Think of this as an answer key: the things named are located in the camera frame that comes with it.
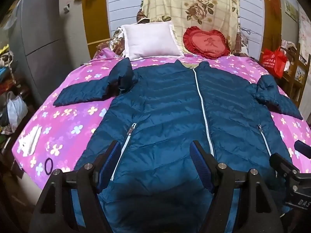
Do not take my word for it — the red heart-shaped cushion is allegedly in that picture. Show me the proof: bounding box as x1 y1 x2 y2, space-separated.
183 26 231 60

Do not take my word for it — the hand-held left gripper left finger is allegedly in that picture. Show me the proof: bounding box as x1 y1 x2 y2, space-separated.
29 140 122 233

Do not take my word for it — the white plastic bag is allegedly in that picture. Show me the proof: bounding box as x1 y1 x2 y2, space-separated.
7 91 28 132

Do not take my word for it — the brown floral quilt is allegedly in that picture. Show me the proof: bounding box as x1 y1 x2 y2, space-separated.
96 25 129 59

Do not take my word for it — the cream rose-print blanket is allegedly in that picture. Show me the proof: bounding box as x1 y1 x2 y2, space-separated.
141 0 241 54

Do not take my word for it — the wooden door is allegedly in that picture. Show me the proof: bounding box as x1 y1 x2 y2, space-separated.
81 0 111 52

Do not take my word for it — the grey refrigerator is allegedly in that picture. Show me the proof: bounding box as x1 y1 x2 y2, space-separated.
8 0 88 97

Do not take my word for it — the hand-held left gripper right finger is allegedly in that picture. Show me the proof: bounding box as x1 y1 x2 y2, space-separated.
189 140 285 233

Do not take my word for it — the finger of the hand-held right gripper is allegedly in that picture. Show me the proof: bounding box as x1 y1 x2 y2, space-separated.
269 152 301 176
294 140 311 159

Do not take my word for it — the dark blue puffer jacket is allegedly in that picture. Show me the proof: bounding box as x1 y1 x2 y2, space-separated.
53 59 304 233

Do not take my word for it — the white face mask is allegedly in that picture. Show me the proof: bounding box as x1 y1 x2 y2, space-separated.
18 125 42 156

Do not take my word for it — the red shopping bag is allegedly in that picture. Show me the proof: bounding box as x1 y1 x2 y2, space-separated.
259 46 287 78

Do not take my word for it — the pink floral bed sheet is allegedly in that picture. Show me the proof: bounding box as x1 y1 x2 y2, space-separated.
12 49 311 192

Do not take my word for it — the wooden shelf rack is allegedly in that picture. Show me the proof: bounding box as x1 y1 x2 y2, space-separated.
282 41 311 107

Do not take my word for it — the black hair tie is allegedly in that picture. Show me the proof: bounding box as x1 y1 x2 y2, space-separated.
44 158 54 175

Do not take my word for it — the white square pillow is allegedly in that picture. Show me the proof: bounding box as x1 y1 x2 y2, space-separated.
121 21 187 61

